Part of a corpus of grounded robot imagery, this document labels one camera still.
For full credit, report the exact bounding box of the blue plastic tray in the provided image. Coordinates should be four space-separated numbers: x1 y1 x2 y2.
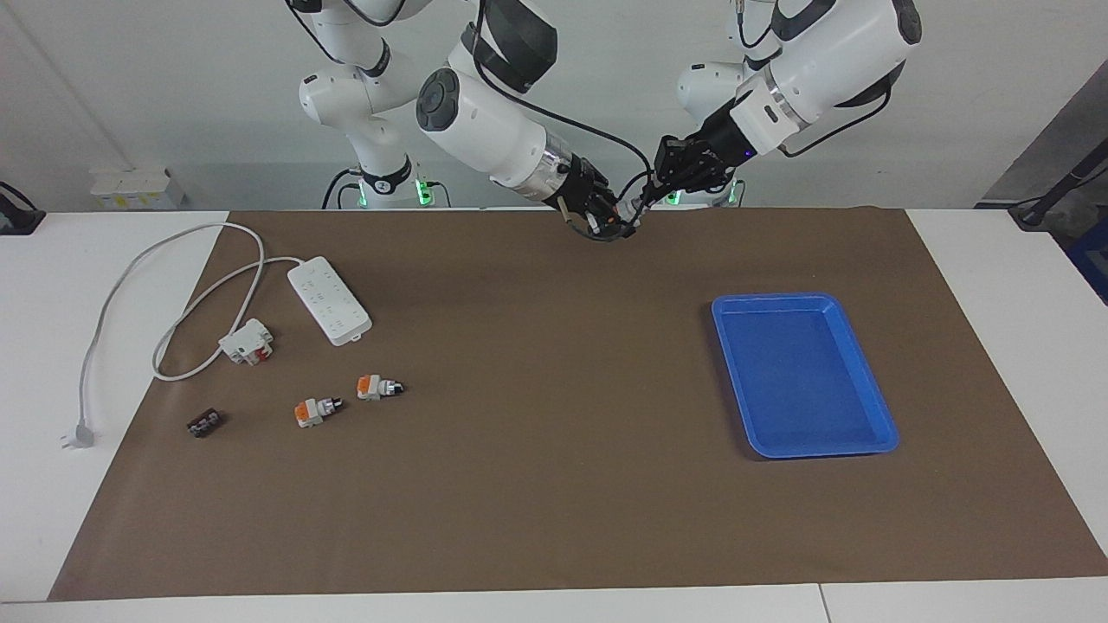
712 292 901 459

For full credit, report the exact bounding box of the white background box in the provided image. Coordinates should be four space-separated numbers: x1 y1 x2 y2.
90 168 185 211

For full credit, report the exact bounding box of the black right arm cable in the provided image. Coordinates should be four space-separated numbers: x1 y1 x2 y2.
472 0 656 244

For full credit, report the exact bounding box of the black clamp stand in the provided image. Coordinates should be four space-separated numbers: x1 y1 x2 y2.
0 181 47 236

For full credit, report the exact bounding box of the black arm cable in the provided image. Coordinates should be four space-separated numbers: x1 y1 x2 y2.
734 0 894 160
472 0 656 244

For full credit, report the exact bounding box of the white red circuit breaker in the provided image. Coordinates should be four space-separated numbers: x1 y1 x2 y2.
218 318 275 367

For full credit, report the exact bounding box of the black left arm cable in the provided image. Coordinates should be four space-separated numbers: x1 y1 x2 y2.
734 0 894 160

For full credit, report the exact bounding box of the blue crate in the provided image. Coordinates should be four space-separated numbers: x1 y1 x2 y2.
1066 221 1108 305

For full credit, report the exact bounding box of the white power cable with plug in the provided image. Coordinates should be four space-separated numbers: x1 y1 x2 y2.
61 221 306 452

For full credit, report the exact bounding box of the brown table mat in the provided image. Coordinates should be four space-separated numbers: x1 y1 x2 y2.
48 206 1108 602

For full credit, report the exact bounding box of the black tripod stand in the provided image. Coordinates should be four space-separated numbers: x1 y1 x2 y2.
1008 137 1108 231

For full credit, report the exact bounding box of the white power strip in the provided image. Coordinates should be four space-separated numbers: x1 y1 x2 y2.
287 256 374 347

